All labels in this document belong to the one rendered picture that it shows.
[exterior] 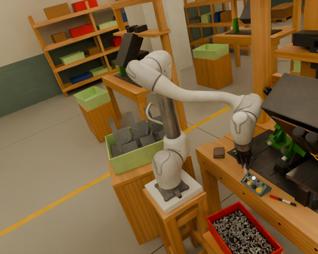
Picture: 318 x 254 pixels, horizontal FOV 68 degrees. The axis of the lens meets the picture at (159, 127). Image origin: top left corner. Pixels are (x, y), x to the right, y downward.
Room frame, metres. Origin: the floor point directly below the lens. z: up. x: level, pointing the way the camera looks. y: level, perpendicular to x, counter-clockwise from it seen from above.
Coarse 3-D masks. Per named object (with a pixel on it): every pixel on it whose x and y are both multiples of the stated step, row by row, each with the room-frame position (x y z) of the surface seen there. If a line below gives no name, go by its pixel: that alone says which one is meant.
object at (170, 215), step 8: (144, 192) 1.22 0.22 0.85; (152, 200) 1.13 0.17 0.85; (192, 200) 1.04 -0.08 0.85; (200, 200) 1.05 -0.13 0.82; (160, 208) 1.04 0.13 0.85; (176, 208) 1.01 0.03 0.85; (184, 208) 1.01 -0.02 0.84; (160, 216) 1.01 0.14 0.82; (168, 216) 0.97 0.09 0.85; (176, 216) 0.98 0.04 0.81
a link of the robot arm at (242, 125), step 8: (240, 112) 0.93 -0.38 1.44; (248, 112) 0.97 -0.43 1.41; (232, 120) 0.91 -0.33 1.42; (240, 120) 0.89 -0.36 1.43; (248, 120) 0.88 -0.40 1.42; (256, 120) 0.95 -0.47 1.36; (232, 128) 0.91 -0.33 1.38; (240, 128) 0.88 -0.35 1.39; (248, 128) 0.88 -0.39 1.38; (232, 136) 0.92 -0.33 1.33; (240, 136) 0.88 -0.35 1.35; (248, 136) 0.88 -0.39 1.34; (240, 144) 0.91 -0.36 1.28
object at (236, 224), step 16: (224, 208) 0.86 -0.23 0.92; (240, 208) 0.87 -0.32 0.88; (208, 224) 0.83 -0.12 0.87; (224, 224) 0.79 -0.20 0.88; (240, 224) 0.77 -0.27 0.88; (256, 224) 0.74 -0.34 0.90; (224, 240) 0.71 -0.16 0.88; (240, 240) 0.69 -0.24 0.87; (256, 240) 0.66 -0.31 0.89; (272, 240) 0.63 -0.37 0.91
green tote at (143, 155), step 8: (112, 136) 1.96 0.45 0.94; (112, 144) 1.96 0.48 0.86; (152, 144) 1.61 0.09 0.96; (160, 144) 1.62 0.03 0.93; (128, 152) 1.59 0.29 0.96; (136, 152) 1.59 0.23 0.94; (144, 152) 1.60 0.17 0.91; (152, 152) 1.61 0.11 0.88; (112, 160) 1.56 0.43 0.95; (120, 160) 1.57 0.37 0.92; (128, 160) 1.58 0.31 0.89; (136, 160) 1.59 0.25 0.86; (144, 160) 1.60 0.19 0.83; (120, 168) 1.57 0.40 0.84; (128, 168) 1.57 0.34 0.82
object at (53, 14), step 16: (48, 16) 6.96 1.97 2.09; (64, 16) 7.02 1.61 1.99; (80, 32) 7.17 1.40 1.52; (96, 32) 7.24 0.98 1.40; (48, 48) 6.69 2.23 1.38; (96, 48) 7.30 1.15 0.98; (112, 48) 7.43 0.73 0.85; (64, 64) 6.94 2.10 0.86; (112, 64) 7.73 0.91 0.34; (80, 80) 6.97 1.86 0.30
